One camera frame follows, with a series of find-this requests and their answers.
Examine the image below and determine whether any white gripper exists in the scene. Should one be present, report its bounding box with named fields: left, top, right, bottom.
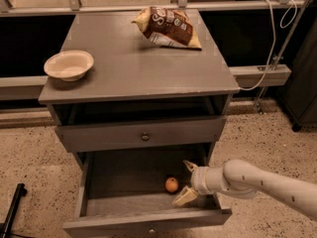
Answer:
left=172, top=160, right=213, bottom=206

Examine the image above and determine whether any orange fruit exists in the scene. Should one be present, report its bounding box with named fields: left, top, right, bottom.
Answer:
left=165, top=178, right=178, bottom=193

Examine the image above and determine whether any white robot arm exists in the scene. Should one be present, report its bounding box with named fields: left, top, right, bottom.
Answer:
left=172, top=160, right=317, bottom=220

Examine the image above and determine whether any round metal top drawer knob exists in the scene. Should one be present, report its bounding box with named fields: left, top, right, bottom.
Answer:
left=142, top=133, right=150, bottom=142

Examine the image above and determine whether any open grey middle drawer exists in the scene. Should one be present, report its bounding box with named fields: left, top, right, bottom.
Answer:
left=63, top=144, right=232, bottom=238

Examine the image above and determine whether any grey wooden drawer cabinet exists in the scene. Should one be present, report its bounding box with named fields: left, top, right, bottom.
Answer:
left=38, top=9, right=241, bottom=238

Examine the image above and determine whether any closed grey top drawer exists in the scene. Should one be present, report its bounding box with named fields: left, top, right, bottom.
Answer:
left=55, top=116, right=226, bottom=153

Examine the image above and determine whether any grey metal railing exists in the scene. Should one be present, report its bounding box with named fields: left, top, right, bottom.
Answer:
left=0, top=0, right=317, bottom=102

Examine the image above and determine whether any dark cabinet at right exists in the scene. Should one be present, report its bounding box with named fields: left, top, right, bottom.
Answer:
left=277, top=19, right=317, bottom=132

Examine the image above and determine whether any brown chip bag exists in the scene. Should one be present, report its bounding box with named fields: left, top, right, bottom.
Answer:
left=133, top=6, right=202, bottom=50

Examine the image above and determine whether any white paper bowl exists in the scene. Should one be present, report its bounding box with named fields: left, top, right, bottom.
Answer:
left=44, top=51, right=94, bottom=81

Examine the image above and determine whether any black metal bar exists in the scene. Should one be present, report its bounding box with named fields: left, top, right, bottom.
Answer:
left=0, top=183, right=27, bottom=238

